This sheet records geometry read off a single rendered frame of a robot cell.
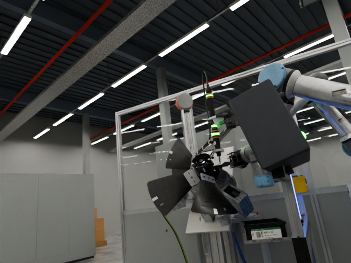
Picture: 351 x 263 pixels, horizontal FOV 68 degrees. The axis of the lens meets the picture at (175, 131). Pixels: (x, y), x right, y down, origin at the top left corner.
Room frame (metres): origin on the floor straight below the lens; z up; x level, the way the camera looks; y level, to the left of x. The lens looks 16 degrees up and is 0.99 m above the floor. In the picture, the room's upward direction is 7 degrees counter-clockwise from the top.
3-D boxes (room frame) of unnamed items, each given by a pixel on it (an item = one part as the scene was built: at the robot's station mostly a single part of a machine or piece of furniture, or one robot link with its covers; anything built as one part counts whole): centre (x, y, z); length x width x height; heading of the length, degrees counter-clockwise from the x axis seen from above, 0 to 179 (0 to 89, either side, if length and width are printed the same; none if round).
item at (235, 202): (1.49, -0.29, 0.98); 0.20 x 0.16 x 0.20; 155
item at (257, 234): (1.24, -0.34, 0.85); 0.22 x 0.17 x 0.07; 169
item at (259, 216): (2.03, -0.36, 0.85); 0.36 x 0.24 x 0.03; 65
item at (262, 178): (1.09, -0.35, 1.08); 0.11 x 0.08 x 0.11; 143
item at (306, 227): (1.23, -0.52, 0.82); 0.90 x 0.04 x 0.08; 155
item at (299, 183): (1.59, -0.68, 1.02); 0.16 x 0.10 x 0.11; 155
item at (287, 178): (0.75, -0.29, 1.04); 0.24 x 0.03 x 0.03; 155
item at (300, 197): (1.59, -0.68, 0.92); 0.03 x 0.03 x 0.12; 65
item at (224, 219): (1.49, -0.20, 0.91); 0.12 x 0.08 x 0.12; 155
